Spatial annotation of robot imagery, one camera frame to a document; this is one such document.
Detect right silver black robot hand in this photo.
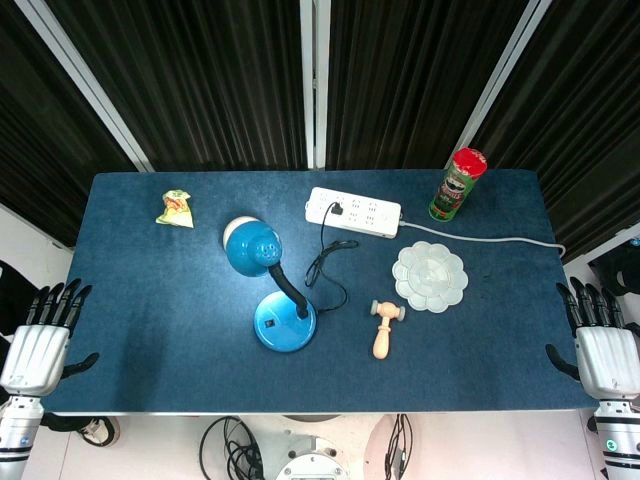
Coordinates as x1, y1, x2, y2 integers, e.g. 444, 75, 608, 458
545, 276, 640, 400

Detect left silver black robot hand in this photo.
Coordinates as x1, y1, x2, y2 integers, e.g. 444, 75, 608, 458
0, 278, 101, 398

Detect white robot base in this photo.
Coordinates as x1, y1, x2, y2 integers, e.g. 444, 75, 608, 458
239, 413, 396, 480

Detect blue desk lamp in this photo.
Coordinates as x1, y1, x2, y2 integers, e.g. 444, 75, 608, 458
222, 215, 318, 354

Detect black white sneaker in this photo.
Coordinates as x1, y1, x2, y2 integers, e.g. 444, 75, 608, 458
74, 415, 121, 447

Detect blue table mat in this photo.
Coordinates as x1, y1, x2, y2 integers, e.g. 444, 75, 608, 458
39, 169, 601, 414

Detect white flower paint palette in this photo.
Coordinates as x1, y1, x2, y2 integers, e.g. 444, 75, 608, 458
391, 240, 470, 314

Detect crumpled yellow-green snack bag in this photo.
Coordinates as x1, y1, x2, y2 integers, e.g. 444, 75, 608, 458
154, 189, 196, 230

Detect wooden toy hammer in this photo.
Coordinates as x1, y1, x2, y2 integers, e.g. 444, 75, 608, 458
369, 299, 407, 360

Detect green chips can red lid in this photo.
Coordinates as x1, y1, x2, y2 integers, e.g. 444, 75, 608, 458
428, 146, 489, 221

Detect white power strip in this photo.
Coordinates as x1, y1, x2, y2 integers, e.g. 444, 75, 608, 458
304, 186, 403, 239

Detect white power strip cable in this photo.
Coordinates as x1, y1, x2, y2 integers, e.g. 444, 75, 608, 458
398, 219, 568, 262

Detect black floor cables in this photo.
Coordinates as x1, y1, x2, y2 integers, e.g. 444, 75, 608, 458
199, 414, 265, 480

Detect black cable bundle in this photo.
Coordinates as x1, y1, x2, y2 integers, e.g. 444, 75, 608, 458
383, 412, 415, 480

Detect black power cable with plug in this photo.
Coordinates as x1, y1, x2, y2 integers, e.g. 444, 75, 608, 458
304, 198, 360, 315

